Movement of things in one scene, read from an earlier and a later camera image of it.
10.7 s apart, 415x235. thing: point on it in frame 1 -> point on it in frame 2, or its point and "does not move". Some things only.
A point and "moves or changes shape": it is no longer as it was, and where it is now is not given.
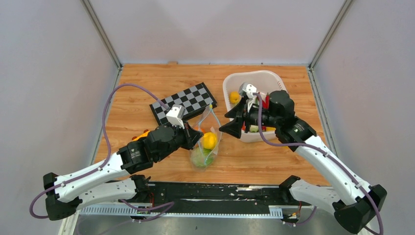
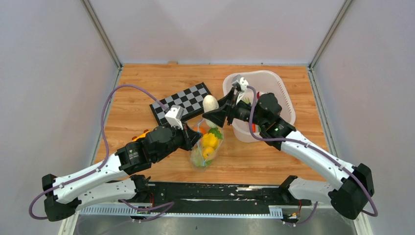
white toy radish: x=254 y=128 -> x=210 y=103
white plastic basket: x=257 y=125 does not move
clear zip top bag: x=205 y=152 does not move
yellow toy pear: x=209 y=140 does not move
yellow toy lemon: x=234 y=97 moves or changes shape
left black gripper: x=191 y=136 does not move
